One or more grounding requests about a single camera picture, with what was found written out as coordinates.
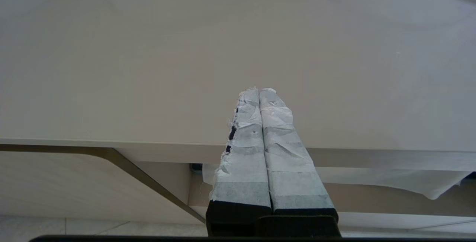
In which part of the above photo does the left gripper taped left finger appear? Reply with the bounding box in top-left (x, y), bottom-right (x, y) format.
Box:
top-left (206, 87), bottom-right (273, 236)

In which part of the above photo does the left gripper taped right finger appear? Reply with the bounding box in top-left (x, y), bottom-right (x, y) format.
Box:
top-left (259, 88), bottom-right (340, 222)

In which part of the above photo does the white cloth sheet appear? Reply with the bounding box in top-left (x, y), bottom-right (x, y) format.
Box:
top-left (203, 161), bottom-right (473, 200)

